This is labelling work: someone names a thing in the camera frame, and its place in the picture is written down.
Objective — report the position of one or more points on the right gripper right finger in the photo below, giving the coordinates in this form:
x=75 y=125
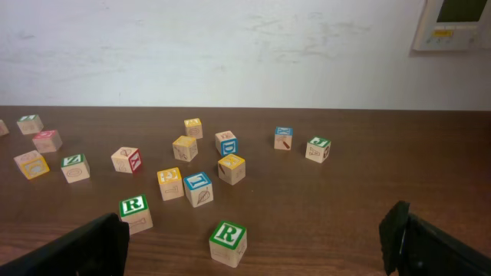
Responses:
x=412 y=246

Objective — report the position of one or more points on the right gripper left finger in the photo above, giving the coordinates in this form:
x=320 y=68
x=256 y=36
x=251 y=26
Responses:
x=98 y=248

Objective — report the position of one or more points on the green r block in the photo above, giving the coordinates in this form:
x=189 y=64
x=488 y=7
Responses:
x=135 y=211
x=228 y=243

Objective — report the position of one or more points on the green Z block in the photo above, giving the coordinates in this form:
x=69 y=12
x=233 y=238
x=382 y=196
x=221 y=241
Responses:
x=75 y=168

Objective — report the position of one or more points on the plain wood block picture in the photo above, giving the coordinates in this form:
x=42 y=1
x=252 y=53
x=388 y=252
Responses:
x=127 y=160

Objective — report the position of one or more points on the yellow E block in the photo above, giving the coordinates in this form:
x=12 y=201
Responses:
x=171 y=183

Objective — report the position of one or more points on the plain wood block centre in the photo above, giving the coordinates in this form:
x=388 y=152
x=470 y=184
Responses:
x=32 y=164

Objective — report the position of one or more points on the blue L block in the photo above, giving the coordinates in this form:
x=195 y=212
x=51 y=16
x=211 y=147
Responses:
x=198 y=189

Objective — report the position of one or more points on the red G block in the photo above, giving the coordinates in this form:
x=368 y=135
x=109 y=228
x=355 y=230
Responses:
x=48 y=141

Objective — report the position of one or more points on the green J block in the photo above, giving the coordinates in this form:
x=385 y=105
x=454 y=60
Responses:
x=317 y=149

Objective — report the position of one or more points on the green L block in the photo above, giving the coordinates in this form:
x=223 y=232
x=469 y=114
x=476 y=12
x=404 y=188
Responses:
x=30 y=124

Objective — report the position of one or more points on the yellow block top right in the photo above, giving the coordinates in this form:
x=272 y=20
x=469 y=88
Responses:
x=194 y=128

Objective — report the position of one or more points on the wood block blue D side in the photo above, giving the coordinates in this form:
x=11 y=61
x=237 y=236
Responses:
x=226 y=143

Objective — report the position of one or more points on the blue X block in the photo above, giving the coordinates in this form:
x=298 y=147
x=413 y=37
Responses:
x=283 y=138

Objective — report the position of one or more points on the white wall panel device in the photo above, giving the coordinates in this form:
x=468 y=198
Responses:
x=453 y=25

